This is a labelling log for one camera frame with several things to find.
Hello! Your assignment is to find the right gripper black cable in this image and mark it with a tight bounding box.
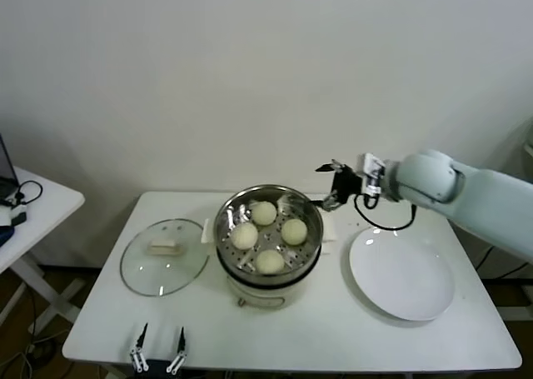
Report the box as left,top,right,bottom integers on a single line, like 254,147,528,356
353,193,417,232

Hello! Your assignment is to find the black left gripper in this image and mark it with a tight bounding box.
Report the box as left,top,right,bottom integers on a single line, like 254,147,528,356
130,322,187,379

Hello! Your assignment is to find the black wall cable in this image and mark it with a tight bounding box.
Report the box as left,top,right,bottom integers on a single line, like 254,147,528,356
476,252,533,280

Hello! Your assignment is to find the white steamed baozi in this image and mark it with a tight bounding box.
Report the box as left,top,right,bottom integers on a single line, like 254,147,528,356
230,222,258,250
255,248,286,275
281,218,309,247
251,201,278,227

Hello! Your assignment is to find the white floor cable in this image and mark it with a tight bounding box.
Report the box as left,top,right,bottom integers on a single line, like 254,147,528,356
0,331,70,379

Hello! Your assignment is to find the cream electric cooker base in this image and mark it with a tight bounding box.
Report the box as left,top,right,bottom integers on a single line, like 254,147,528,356
216,241,332,310

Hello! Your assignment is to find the round glass pot lid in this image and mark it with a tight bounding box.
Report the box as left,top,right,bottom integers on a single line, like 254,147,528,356
120,218,211,298

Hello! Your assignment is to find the thin black looped cable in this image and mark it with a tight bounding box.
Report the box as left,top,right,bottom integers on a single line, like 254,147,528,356
0,181,43,207

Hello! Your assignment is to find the perforated stainless steel steamer basket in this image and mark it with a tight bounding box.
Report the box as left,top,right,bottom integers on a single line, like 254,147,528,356
202,183,337,276

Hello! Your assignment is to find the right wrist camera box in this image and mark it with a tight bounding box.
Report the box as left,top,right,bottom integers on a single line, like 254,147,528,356
359,152,387,197

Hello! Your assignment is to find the dark laptop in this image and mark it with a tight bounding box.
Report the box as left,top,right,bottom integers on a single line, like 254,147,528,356
0,133,20,195

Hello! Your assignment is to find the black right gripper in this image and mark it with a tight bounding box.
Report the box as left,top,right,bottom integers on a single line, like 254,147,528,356
312,159,364,212

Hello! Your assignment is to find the white side table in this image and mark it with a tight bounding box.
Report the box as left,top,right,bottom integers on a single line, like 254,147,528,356
0,166,86,326

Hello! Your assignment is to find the large white round plate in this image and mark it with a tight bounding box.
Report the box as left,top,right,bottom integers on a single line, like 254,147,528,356
348,227,456,322

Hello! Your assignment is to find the small white adapter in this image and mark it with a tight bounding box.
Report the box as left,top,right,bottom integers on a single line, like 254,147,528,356
0,206,26,227

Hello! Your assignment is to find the white furniture foot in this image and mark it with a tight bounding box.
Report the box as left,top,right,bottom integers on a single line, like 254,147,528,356
495,281,533,320

